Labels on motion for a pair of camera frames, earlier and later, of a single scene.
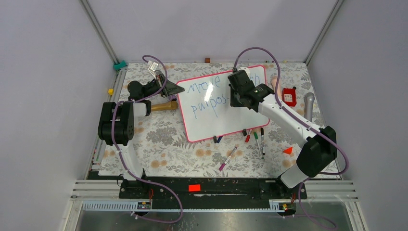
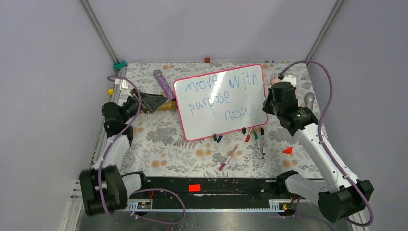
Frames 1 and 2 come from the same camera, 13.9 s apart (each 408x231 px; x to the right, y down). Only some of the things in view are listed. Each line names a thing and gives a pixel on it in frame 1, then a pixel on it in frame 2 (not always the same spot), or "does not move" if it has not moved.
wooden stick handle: [170, 105] does not move
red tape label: [194, 187] does not move
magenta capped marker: [222, 167] does not move
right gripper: [233, 102] → [266, 107]
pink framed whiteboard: [206, 102] does not move
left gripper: [170, 88] → [150, 102]
